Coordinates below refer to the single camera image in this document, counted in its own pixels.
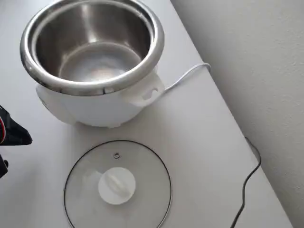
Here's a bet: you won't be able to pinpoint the glass lid with white knob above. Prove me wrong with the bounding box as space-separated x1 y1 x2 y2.
63 139 173 228

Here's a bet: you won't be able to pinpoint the white rice cooker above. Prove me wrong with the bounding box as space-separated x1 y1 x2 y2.
20 0 165 128

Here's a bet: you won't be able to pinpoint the stainless steel inner pot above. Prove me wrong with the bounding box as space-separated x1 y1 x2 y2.
30 0 156 83

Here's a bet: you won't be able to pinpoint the white power cord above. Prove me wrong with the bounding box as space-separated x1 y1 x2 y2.
162 62 211 92

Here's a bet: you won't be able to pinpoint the black cable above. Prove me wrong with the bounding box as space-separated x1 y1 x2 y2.
229 136 262 228

